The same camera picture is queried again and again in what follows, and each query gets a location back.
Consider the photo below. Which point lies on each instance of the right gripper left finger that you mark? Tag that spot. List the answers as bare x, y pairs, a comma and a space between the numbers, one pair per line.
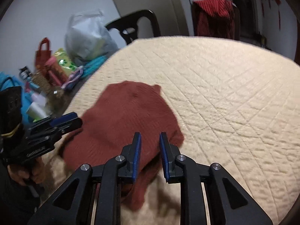
91, 195

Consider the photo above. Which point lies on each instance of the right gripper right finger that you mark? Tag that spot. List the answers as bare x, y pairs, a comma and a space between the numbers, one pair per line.
209, 194

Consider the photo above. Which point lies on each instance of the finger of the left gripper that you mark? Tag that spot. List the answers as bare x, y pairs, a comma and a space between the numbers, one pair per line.
63, 119
69, 126

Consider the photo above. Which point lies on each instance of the rust red knit sweater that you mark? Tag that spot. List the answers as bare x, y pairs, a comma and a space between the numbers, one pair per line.
122, 110

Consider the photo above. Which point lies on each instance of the left hand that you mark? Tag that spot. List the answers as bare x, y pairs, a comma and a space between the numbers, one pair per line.
36, 173

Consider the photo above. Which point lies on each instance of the white cup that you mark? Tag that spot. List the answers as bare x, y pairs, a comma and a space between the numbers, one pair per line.
36, 112

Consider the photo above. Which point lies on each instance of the green leaf patterned bag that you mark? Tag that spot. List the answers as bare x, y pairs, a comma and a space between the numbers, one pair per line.
65, 62

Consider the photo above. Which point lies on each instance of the teal lace mat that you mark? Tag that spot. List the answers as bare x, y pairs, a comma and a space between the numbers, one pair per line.
90, 67

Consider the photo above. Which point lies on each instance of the pink bottle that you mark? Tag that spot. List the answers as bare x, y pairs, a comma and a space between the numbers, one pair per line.
52, 72

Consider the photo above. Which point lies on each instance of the dark spray bottle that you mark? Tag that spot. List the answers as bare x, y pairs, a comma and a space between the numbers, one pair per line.
25, 74

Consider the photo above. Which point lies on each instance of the translucent white plastic bag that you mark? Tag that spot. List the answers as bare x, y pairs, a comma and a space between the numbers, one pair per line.
87, 38

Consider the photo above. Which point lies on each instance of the beige quilted table cover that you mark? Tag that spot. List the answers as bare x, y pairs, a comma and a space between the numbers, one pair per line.
236, 104

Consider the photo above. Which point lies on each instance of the dark wooden chair left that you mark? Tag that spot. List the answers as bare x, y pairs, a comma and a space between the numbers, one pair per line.
128, 25

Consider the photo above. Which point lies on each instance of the red checkered garment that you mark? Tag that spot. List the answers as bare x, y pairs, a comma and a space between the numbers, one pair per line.
213, 18

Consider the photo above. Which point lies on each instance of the chair with red garment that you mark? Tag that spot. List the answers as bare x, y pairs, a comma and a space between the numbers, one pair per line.
235, 21

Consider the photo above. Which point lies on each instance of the dark open doorway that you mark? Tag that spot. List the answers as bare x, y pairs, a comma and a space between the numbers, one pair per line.
248, 18

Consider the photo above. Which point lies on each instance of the navy pouch with pink cord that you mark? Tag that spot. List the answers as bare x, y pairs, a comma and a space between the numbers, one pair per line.
73, 79

